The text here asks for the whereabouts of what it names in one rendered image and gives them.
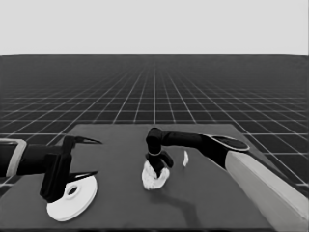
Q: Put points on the large thick white disc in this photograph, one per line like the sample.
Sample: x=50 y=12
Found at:
x=77 y=208

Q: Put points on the white round carrier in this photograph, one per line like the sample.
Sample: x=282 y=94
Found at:
x=159 y=184

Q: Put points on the small thin T-shaped piece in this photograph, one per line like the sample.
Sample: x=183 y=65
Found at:
x=185 y=159

